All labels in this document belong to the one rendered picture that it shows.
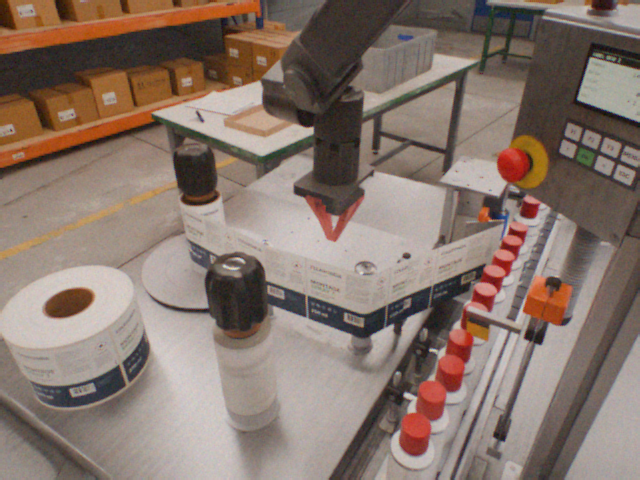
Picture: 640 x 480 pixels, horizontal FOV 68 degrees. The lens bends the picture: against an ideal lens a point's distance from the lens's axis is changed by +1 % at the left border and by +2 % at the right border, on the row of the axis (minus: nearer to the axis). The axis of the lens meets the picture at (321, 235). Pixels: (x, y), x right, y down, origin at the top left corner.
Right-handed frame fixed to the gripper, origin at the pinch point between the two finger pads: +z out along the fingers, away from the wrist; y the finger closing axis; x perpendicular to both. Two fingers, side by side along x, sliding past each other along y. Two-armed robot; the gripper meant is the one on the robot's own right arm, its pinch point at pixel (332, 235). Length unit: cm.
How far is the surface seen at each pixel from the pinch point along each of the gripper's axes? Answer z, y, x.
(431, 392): 10.4, 8.7, 19.1
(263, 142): 41, -96, -87
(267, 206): 32, -44, -46
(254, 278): 2.8, 10.6, -5.4
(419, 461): 14.3, 15.1, 20.7
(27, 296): 18, 21, -46
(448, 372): 10.4, 4.8, 19.9
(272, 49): 62, -299, -232
